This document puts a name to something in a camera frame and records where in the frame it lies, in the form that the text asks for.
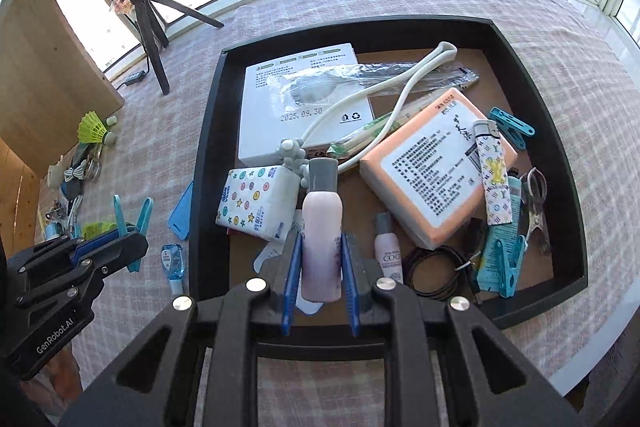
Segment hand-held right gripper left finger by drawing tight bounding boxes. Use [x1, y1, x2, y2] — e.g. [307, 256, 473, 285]
[59, 231, 303, 427]

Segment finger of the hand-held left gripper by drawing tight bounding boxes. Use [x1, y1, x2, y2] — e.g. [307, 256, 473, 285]
[71, 227, 139, 259]
[81, 232, 150, 281]

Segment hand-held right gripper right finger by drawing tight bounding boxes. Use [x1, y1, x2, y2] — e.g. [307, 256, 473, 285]
[340, 231, 587, 427]

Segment teal clothespin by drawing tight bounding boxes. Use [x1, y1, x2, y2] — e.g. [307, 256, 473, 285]
[488, 106, 536, 150]
[112, 194, 155, 273]
[482, 236, 529, 298]

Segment small pink bottle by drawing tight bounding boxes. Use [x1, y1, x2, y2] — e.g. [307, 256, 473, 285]
[373, 212, 405, 284]

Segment pink bottle grey cap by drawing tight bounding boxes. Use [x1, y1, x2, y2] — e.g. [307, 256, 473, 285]
[300, 158, 345, 303]

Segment dotted white tissue pack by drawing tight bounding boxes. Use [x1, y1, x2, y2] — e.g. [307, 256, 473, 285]
[215, 165, 301, 242]

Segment black cable bundle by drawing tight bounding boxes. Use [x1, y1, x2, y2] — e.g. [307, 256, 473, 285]
[402, 226, 489, 306]

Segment black rectangular tray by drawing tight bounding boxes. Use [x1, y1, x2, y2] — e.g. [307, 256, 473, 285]
[189, 17, 589, 361]

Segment orange tissue pack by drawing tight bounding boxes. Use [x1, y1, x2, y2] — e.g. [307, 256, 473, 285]
[358, 87, 519, 251]

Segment white cardboard box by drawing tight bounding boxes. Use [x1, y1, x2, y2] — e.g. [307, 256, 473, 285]
[237, 42, 376, 168]

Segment blue hand cream tube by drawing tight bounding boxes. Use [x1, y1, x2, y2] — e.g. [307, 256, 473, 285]
[474, 176, 524, 293]

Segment chopsticks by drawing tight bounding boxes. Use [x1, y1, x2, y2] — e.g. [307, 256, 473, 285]
[327, 94, 441, 158]

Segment patterned lighter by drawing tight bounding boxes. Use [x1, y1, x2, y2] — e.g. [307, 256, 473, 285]
[472, 118, 516, 227]

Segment plastic spoon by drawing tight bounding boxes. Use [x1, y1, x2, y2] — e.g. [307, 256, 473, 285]
[277, 61, 481, 106]

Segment metal spring clip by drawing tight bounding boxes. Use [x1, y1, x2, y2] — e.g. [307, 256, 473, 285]
[519, 166, 553, 256]

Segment yellow-green shuttlecock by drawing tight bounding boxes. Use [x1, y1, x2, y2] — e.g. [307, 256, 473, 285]
[77, 110, 117, 146]
[82, 220, 119, 241]

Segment white flat sachet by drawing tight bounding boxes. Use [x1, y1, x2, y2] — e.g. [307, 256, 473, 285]
[252, 236, 326, 316]

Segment small blue dropper bottle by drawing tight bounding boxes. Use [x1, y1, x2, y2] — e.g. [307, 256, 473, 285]
[160, 243, 187, 296]

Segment blue plastic card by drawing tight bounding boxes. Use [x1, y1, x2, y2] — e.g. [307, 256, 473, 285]
[168, 180, 195, 241]

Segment metal measuring spoons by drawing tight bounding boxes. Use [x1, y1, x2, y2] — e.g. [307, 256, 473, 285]
[82, 146, 104, 180]

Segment wooden board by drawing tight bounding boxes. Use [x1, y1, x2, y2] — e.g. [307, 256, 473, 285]
[0, 0, 126, 176]

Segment black tripod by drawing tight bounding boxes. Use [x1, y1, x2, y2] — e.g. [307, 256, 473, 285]
[107, 0, 225, 96]

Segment white USB cable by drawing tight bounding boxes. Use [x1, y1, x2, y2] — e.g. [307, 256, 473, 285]
[62, 159, 89, 183]

